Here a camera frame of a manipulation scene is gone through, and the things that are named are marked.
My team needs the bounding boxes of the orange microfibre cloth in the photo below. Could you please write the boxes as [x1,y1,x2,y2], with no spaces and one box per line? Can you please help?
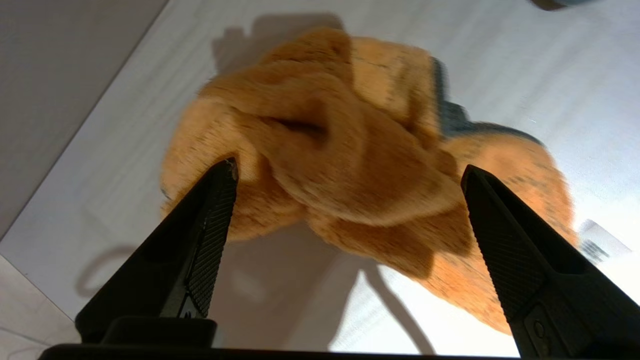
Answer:
[160,27,581,336]

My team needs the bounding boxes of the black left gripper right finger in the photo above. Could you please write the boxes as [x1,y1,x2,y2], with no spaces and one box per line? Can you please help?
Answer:
[460,164,640,358]

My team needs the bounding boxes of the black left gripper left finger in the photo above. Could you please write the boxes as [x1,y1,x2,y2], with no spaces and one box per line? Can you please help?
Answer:
[75,157,239,346]

